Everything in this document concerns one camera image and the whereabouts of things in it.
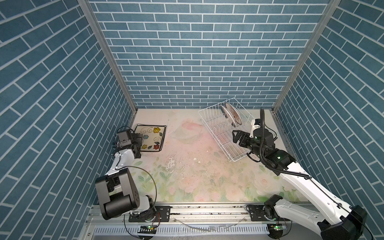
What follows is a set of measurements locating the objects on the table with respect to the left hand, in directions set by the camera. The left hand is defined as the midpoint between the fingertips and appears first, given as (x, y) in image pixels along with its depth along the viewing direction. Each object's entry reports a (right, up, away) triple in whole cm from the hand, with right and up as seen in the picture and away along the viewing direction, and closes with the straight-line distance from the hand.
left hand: (141, 139), depth 90 cm
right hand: (+55, +5, -14) cm, 57 cm away
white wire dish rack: (+52, +12, +20) cm, 56 cm away
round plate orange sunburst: (+59, +16, +9) cm, 62 cm away
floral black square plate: (+4, 0, +9) cm, 10 cm away
